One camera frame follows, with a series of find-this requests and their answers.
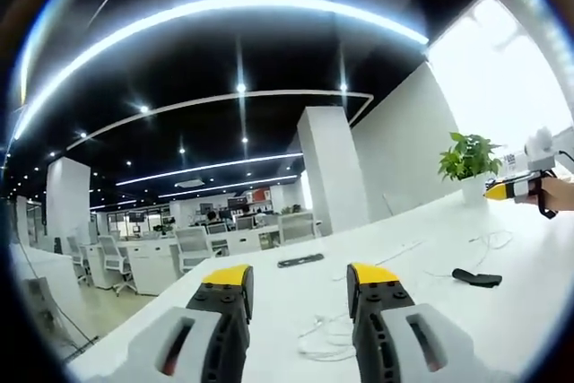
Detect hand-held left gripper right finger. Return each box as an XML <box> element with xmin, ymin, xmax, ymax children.
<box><xmin>346</xmin><ymin>261</ymin><xmax>476</xmax><ymax>383</ymax></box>

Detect white mesh office chair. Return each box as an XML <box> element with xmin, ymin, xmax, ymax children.
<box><xmin>98</xmin><ymin>234</ymin><xmax>136</xmax><ymax>298</ymax></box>
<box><xmin>65</xmin><ymin>235</ymin><xmax>91</xmax><ymax>286</ymax></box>
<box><xmin>276</xmin><ymin>213</ymin><xmax>316</xmax><ymax>246</ymax></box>
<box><xmin>174</xmin><ymin>226</ymin><xmax>213</xmax><ymax>274</ymax></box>

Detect green potted plant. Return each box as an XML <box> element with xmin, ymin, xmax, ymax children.
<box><xmin>438</xmin><ymin>131</ymin><xmax>504</xmax><ymax>205</ymax></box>

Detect bright window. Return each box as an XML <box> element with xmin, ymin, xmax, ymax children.
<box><xmin>426</xmin><ymin>0</ymin><xmax>574</xmax><ymax>147</ymax></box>

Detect white square pillar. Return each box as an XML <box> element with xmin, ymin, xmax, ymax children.
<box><xmin>297</xmin><ymin>106</ymin><xmax>370</xmax><ymax>237</ymax></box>
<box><xmin>45</xmin><ymin>157</ymin><xmax>91</xmax><ymax>250</ymax></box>

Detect curved ceiling light strip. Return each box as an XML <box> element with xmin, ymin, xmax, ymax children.
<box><xmin>12</xmin><ymin>0</ymin><xmax>431</xmax><ymax>142</ymax></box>

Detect white desktop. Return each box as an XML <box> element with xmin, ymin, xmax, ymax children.
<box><xmin>66</xmin><ymin>188</ymin><xmax>574</xmax><ymax>383</ymax></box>

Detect person's right hand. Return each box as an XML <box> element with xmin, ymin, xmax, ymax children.
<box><xmin>535</xmin><ymin>177</ymin><xmax>574</xmax><ymax>214</ymax></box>

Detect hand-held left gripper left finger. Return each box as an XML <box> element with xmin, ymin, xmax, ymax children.
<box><xmin>127</xmin><ymin>264</ymin><xmax>255</xmax><ymax>383</ymax></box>

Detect white office desk row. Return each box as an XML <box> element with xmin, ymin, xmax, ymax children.
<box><xmin>83</xmin><ymin>237</ymin><xmax>183</xmax><ymax>297</ymax></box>

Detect white wired earphones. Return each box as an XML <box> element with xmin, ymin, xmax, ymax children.
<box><xmin>297</xmin><ymin>310</ymin><xmax>360</xmax><ymax>362</ymax></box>
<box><xmin>332</xmin><ymin>229</ymin><xmax>515</xmax><ymax>282</ymax></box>

